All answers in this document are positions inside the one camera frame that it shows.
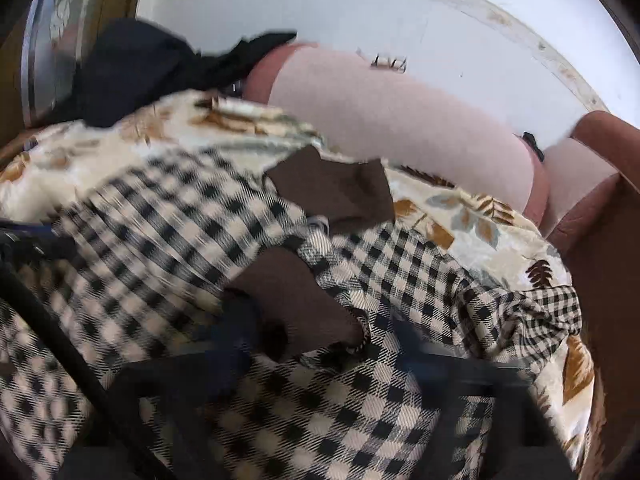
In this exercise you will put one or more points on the small black object on cushion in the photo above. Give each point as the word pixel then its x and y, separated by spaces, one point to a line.
pixel 531 142

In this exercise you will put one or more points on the eyeglasses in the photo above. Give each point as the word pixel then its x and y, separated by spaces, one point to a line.
pixel 396 64

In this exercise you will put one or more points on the wooden glass panel door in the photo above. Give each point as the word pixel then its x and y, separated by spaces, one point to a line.
pixel 42 44

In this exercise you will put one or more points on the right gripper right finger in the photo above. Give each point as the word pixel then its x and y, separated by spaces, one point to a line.
pixel 520 443

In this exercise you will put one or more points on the cream leaf pattern blanket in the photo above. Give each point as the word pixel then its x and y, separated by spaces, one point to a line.
pixel 54 167

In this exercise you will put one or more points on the pink bolster cushion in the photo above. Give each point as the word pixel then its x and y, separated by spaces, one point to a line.
pixel 366 112

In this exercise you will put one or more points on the pink brown side cushion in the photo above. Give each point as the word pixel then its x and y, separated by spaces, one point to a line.
pixel 583 171

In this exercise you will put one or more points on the black garment pile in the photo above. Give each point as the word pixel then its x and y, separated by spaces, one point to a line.
pixel 133 64

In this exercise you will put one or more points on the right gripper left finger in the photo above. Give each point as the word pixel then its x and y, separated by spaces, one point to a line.
pixel 114 443

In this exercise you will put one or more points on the black beige checkered shirt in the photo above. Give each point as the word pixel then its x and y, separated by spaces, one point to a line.
pixel 186 321

